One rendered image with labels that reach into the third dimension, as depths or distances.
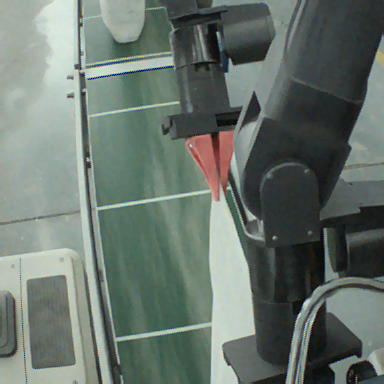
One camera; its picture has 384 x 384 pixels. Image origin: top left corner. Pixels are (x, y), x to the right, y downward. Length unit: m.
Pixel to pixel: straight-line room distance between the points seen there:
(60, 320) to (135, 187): 0.46
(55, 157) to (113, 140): 0.59
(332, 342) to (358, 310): 1.37
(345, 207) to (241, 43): 0.28
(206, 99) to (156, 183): 0.97
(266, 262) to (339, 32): 0.16
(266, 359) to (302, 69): 0.22
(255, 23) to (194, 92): 0.11
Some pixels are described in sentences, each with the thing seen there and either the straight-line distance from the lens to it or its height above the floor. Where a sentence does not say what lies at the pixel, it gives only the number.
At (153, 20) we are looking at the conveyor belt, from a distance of 2.30.
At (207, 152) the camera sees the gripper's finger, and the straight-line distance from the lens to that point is 0.55.
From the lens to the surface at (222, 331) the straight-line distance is 0.70.
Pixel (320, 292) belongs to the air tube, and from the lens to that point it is 0.18.
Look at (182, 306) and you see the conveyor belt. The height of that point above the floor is 0.38.
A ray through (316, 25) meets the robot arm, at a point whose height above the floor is 1.37.
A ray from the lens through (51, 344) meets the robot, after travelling 1.40.
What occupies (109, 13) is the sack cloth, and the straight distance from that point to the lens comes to 2.10.
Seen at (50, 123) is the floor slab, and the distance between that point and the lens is 2.38.
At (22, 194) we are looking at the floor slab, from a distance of 2.09.
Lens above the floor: 1.50
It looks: 49 degrees down
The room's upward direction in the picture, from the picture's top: straight up
